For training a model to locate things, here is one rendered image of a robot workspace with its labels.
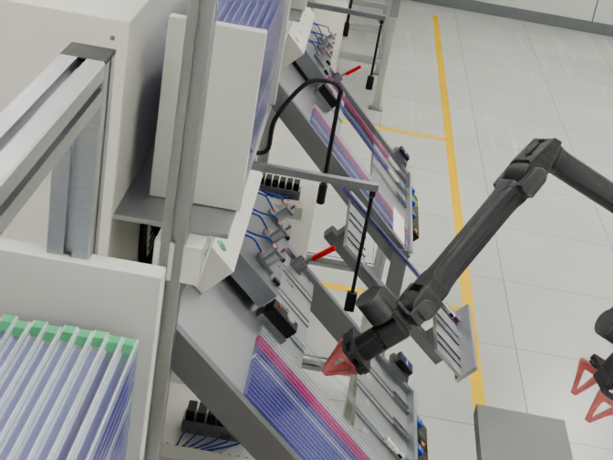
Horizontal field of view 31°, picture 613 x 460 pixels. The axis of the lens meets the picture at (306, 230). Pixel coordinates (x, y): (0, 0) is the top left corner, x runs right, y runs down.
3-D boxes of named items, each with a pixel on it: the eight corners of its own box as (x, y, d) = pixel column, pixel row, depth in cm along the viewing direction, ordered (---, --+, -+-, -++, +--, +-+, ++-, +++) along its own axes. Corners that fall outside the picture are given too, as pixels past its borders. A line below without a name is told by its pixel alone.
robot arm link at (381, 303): (438, 308, 231) (417, 303, 239) (407, 268, 227) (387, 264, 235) (400, 349, 228) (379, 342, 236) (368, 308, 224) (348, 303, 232)
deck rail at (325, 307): (392, 402, 277) (412, 390, 275) (392, 407, 275) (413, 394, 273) (210, 189, 257) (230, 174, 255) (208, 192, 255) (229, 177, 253)
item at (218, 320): (297, 295, 264) (315, 284, 263) (267, 465, 205) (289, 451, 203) (209, 192, 255) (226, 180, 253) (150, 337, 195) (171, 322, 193)
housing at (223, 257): (216, 207, 256) (264, 173, 252) (178, 310, 212) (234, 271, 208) (193, 182, 254) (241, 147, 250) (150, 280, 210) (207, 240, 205)
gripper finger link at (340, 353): (313, 367, 234) (349, 345, 231) (315, 350, 240) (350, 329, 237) (332, 391, 236) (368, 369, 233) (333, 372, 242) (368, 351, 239)
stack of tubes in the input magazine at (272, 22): (268, 108, 244) (287, -14, 232) (237, 200, 197) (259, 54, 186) (212, 98, 244) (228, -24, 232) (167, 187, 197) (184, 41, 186)
